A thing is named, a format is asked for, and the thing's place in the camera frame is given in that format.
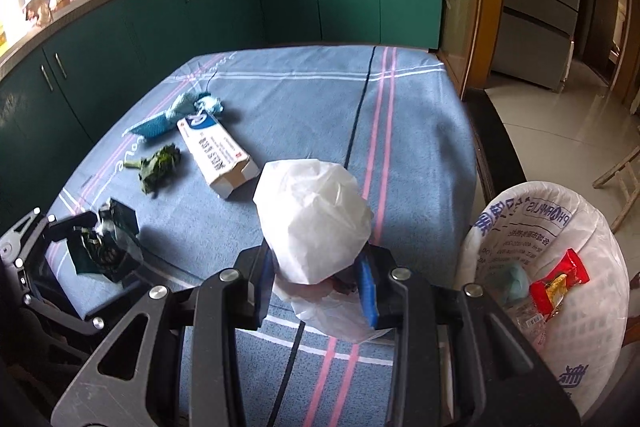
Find dark green wrapper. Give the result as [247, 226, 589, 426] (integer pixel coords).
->
[66, 198, 144, 283]

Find white plastic bag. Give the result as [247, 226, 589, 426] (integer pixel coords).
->
[254, 158, 386, 343]

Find white toothpaste box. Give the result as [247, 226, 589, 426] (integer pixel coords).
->
[177, 112, 259, 199]

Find light blue knotted cloth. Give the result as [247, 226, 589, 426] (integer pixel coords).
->
[126, 91, 224, 140]

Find green kitchen base cabinets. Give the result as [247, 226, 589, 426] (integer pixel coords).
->
[1, 0, 444, 225]

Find white lined trash bin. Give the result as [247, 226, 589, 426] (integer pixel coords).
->
[454, 181, 629, 414]

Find blue striped tablecloth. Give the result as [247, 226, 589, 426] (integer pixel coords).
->
[51, 46, 475, 426]

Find clear plastic bottle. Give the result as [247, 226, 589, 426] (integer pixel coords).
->
[491, 262, 547, 352]

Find red snack wrapper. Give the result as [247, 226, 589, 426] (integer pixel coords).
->
[529, 248, 590, 321]

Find wooden stool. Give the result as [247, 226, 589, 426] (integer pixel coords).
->
[592, 145, 640, 233]

